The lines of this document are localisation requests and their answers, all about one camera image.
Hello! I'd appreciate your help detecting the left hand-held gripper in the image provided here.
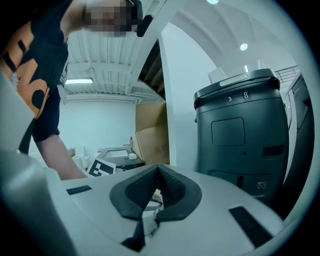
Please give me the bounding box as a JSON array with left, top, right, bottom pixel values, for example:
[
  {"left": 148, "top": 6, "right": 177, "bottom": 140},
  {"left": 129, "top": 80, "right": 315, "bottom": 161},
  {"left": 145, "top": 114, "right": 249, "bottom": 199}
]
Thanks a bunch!
[{"left": 86, "top": 157, "right": 117, "bottom": 179}]

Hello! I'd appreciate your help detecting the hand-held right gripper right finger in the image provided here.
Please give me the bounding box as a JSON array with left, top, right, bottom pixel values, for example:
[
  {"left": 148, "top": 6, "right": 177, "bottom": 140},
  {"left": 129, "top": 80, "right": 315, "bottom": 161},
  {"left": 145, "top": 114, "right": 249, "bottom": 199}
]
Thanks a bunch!
[{"left": 144, "top": 164, "right": 285, "bottom": 256}]

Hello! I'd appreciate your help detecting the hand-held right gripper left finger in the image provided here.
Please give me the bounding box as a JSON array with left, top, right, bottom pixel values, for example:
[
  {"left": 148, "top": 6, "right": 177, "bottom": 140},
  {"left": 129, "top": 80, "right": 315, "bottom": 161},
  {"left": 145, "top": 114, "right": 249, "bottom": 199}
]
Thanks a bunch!
[{"left": 46, "top": 164, "right": 161, "bottom": 256}]

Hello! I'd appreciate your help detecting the person's left forearm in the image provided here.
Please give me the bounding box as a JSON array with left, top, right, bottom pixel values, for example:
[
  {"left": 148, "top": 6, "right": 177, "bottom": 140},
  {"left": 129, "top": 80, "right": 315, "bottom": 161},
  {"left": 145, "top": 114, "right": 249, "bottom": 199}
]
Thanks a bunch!
[{"left": 37, "top": 132, "right": 89, "bottom": 181}]

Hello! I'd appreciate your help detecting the white rectangular basin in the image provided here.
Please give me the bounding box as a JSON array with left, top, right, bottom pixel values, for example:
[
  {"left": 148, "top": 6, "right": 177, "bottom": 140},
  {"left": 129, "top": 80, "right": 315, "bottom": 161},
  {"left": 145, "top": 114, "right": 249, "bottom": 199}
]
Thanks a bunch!
[{"left": 102, "top": 148, "right": 129, "bottom": 160}]

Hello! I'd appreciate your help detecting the black speckled vanity cabinet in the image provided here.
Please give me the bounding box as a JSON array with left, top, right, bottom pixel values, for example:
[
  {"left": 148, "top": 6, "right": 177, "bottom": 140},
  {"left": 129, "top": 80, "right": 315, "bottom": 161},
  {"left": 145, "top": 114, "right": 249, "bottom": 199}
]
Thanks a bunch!
[{"left": 98, "top": 146, "right": 146, "bottom": 173}]

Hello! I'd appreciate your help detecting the small metal vanity faucet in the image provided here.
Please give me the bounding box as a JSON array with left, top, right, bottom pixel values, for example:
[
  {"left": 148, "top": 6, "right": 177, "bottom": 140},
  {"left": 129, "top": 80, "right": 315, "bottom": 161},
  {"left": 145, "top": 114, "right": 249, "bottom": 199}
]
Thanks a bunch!
[{"left": 122, "top": 136, "right": 134, "bottom": 151}]

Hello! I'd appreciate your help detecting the large cardboard box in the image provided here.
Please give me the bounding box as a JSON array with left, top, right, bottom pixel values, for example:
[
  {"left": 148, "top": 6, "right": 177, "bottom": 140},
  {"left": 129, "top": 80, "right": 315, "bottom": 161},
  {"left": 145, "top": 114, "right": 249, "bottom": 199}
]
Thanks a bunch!
[{"left": 134, "top": 101, "right": 171, "bottom": 166}]

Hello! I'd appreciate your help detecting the black wheeled machine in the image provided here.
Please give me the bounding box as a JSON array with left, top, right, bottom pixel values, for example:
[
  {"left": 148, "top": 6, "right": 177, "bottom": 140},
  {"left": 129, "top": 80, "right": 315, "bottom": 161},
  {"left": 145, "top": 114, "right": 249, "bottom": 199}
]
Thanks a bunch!
[{"left": 193, "top": 68, "right": 292, "bottom": 208}]

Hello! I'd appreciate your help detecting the long fluorescent ceiling light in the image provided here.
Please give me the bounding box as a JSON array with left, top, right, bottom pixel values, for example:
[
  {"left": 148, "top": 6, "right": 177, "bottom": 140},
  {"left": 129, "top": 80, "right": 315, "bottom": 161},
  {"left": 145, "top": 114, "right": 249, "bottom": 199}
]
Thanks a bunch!
[{"left": 64, "top": 77, "right": 94, "bottom": 85}]

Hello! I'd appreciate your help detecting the white pillar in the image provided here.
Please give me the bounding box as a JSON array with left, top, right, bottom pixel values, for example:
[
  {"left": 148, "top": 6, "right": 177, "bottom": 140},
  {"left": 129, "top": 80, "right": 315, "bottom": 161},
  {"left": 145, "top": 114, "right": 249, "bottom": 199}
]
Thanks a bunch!
[{"left": 157, "top": 21, "right": 218, "bottom": 173}]

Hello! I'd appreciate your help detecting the person's black orange t-shirt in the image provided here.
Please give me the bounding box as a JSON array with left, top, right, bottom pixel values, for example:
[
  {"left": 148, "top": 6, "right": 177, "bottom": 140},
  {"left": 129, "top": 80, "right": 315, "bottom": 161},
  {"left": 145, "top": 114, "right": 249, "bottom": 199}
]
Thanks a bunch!
[{"left": 0, "top": 0, "right": 70, "bottom": 143}]

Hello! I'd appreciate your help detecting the white box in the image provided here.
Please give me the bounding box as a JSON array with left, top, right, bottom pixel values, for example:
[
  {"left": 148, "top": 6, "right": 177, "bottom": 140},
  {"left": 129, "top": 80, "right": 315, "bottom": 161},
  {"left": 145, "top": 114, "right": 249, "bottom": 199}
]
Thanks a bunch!
[
  {"left": 208, "top": 65, "right": 227, "bottom": 85},
  {"left": 243, "top": 59, "right": 263, "bottom": 73}
]

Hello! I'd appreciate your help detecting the person's head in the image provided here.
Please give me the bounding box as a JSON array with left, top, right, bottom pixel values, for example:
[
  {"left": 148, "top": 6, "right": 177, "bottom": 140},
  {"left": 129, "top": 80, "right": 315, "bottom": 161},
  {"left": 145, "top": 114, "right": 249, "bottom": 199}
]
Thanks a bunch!
[{"left": 61, "top": 0, "right": 145, "bottom": 38}]

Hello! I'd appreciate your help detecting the metal railing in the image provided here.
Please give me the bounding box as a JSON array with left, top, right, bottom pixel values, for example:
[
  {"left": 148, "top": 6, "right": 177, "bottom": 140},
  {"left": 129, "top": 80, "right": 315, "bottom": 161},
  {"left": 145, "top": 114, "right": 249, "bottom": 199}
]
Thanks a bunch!
[{"left": 274, "top": 65, "right": 301, "bottom": 83}]

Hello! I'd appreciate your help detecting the black head-mounted camera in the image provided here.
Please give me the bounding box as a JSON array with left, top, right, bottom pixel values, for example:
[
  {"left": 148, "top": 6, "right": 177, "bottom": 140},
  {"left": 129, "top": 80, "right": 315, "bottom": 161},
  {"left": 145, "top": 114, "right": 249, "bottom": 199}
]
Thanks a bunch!
[{"left": 136, "top": 14, "right": 155, "bottom": 38}]

